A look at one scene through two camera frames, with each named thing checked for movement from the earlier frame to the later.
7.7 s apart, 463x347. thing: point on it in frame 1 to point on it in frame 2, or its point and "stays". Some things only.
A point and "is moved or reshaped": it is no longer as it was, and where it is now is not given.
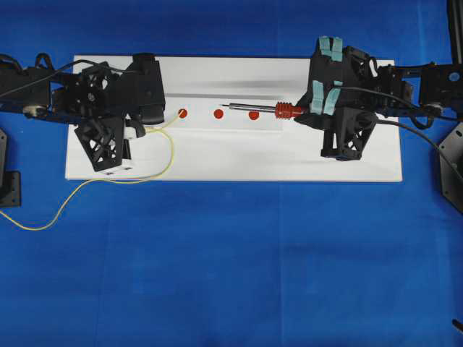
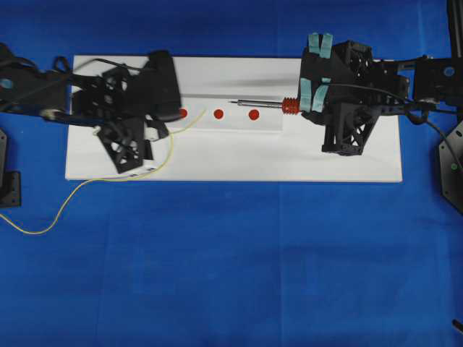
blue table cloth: x=87 y=262 stays
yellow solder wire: x=159 y=128 is moved or reshaped
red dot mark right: x=254 y=115 stays
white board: x=234 y=118 stays
